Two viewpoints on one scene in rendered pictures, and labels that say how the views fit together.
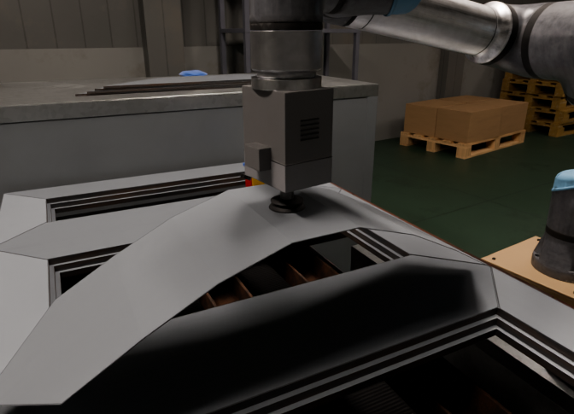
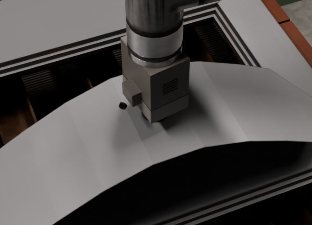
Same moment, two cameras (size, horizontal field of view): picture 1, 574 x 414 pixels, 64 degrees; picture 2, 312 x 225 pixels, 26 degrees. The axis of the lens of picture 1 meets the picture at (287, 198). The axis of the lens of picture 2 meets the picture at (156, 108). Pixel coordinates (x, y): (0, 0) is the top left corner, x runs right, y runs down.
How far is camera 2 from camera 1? 0.63 m
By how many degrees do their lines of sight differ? 31
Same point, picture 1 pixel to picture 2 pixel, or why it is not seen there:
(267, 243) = (136, 160)
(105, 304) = (27, 180)
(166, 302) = (70, 195)
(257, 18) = (131, 23)
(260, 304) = not seen: hidden behind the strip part
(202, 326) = not seen: hidden behind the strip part
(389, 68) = not seen: outside the picture
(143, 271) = (51, 158)
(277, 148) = (145, 97)
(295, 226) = (158, 143)
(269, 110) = (140, 73)
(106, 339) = (34, 212)
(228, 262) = (109, 172)
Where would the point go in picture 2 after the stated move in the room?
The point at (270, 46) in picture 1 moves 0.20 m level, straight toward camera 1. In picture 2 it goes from (140, 43) to (128, 172)
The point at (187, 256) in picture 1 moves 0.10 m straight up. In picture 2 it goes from (81, 155) to (75, 113)
